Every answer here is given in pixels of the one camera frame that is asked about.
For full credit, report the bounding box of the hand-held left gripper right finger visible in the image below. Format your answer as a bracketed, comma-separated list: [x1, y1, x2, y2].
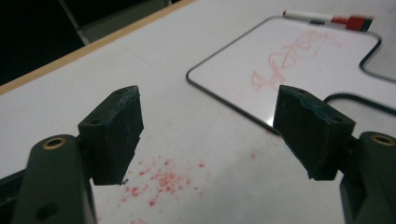
[273, 84, 357, 182]

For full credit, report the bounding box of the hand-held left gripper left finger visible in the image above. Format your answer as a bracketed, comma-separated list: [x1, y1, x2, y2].
[78, 85, 145, 187]

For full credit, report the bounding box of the white paddle-shaped whiteboard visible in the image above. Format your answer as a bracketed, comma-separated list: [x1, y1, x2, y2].
[186, 15, 396, 135]

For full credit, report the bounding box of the red whiteboard marker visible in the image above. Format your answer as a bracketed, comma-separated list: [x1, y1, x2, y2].
[282, 9, 374, 33]

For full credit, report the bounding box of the wooden table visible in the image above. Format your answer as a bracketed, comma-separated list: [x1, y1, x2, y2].
[0, 0, 196, 97]

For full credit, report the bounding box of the white table cover sheet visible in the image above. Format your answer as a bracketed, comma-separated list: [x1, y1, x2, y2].
[0, 0, 396, 224]

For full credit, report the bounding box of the white desk frame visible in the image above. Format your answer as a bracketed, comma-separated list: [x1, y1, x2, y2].
[57, 0, 92, 45]

